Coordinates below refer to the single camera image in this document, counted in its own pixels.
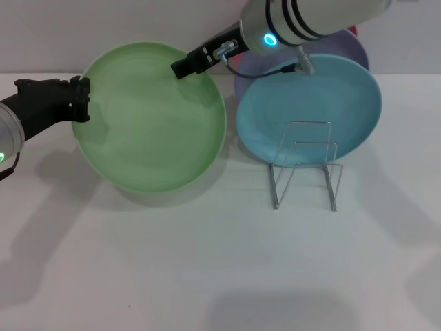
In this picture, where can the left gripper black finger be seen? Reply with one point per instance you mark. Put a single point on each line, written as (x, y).
(81, 91)

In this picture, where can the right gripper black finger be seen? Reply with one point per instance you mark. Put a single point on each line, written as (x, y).
(184, 67)

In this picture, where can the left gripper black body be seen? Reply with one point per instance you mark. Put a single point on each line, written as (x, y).
(44, 100)

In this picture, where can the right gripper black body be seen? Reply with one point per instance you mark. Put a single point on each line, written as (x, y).
(227, 36)

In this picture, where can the green plastic plate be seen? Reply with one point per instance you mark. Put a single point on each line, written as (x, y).
(148, 131)

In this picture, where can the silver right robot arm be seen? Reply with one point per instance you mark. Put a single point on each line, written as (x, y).
(310, 17)

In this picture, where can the light blue plastic plate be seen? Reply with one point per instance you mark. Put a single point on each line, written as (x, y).
(310, 103)

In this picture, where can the purple plastic plate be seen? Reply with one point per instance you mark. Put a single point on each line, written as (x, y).
(341, 45)

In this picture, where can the red plastic plate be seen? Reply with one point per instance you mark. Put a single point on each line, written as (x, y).
(353, 31)

